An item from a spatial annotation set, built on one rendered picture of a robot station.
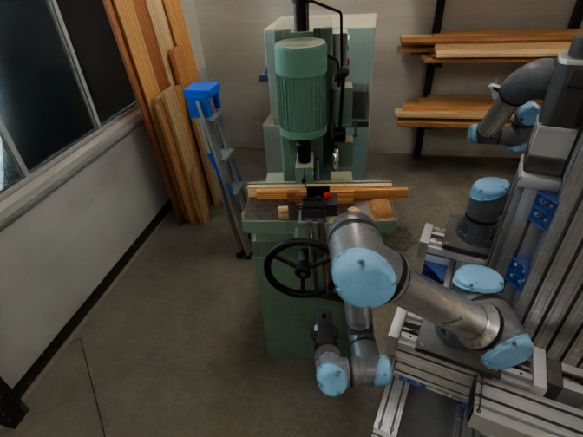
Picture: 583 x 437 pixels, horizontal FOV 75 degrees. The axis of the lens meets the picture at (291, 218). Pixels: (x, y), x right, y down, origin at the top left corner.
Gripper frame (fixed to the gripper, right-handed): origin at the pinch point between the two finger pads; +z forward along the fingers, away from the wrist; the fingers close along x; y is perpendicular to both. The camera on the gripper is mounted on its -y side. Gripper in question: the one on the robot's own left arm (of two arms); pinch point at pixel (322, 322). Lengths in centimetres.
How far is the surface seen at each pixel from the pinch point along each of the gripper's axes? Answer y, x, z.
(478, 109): -93, 143, 184
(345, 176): -49, 20, 69
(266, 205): -39, -18, 31
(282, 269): -11.3, -13.9, 33.7
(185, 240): -9, -92, 157
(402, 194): -40, 37, 30
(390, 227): -28.1, 29.6, 19.5
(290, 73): -83, -5, 1
